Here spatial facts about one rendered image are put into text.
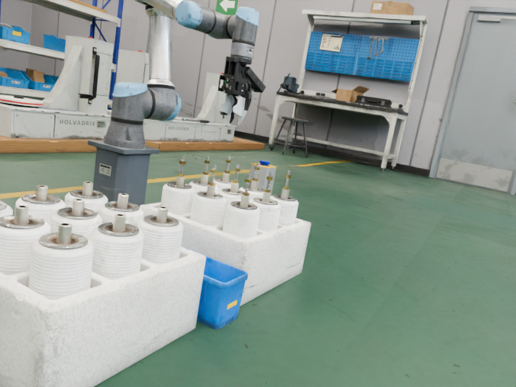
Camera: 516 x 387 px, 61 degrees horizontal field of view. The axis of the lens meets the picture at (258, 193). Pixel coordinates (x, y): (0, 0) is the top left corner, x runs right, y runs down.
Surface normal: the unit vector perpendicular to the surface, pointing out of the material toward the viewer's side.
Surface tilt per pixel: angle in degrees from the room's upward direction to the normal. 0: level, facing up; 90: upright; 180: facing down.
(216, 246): 90
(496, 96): 90
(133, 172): 90
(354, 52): 90
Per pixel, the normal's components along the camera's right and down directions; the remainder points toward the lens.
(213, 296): -0.52, 0.11
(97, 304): 0.85, 0.24
